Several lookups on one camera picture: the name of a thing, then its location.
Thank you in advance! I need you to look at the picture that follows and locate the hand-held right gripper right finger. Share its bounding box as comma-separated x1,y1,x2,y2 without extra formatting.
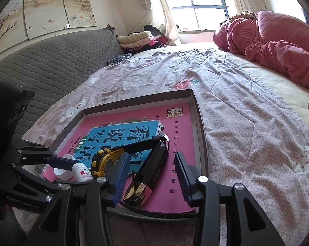
174,152,285,246

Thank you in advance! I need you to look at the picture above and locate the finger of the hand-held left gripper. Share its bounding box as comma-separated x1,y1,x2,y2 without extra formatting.
10,163,73,203
13,137,79,171

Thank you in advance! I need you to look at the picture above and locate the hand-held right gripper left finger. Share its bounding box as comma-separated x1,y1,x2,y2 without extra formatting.
24,152,132,246

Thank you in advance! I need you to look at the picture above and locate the white ribbed round holder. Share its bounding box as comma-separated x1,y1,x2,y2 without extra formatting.
53,154,75,182

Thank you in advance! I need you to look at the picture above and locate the white pill bottle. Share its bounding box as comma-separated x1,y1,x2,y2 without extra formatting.
72,163,93,183

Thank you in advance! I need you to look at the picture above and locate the yellow black tape measure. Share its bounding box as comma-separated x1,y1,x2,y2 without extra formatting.
90,133,170,183

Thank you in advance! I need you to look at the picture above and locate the dark cardboard box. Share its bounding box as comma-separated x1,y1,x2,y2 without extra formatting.
33,88,210,222

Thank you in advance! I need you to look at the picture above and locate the pink floral bedsheet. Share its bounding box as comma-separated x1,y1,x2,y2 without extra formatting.
24,43,309,246

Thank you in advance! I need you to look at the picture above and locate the grey quilted headboard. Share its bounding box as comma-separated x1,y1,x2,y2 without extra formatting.
0,26,125,139

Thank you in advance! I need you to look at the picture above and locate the pile of folded clothes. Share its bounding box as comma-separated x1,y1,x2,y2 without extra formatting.
117,24,170,54

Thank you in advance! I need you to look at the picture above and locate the window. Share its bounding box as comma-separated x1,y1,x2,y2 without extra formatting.
170,0,229,30

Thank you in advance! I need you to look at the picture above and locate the pink quilt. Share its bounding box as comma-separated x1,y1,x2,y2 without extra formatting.
212,10,309,93

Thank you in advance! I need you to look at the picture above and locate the floral wall painting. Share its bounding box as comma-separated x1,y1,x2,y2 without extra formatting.
0,0,97,58

